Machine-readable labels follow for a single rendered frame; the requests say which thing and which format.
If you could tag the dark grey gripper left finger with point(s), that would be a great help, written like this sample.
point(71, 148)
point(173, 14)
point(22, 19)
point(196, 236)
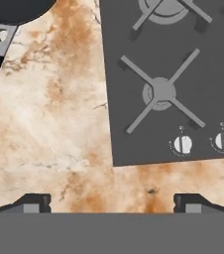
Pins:
point(34, 202)

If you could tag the dark grey hob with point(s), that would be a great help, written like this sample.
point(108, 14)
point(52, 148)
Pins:
point(170, 82)

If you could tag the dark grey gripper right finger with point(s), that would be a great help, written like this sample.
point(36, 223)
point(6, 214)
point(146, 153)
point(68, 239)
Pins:
point(190, 202)

